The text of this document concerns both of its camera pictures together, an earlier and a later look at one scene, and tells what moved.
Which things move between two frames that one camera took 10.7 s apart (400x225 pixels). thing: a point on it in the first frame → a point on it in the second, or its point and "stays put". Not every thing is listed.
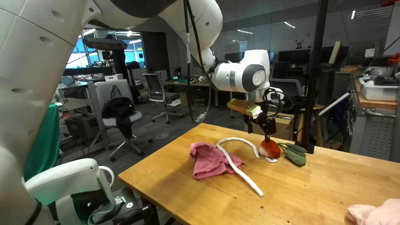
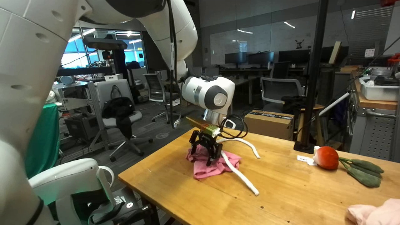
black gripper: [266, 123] → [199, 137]
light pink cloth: [387, 212] stays put
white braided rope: [236, 170] stays put
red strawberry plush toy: [270, 148] → [362, 171]
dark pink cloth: [209, 161] stays put
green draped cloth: [46, 148] stays put
